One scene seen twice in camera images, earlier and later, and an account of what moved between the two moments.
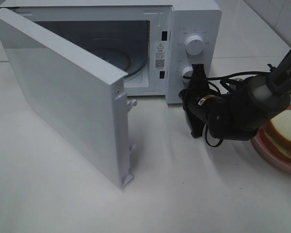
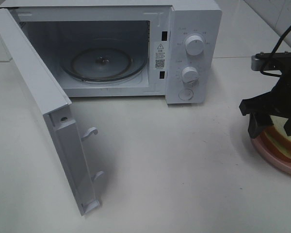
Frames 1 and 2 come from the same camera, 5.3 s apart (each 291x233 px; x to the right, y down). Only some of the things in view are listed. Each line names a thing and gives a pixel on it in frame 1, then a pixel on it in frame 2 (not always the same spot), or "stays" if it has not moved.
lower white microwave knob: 186,71 stays
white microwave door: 82,97 to 61,124
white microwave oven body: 153,42 stays
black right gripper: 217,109 to 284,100
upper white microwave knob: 194,45 stays
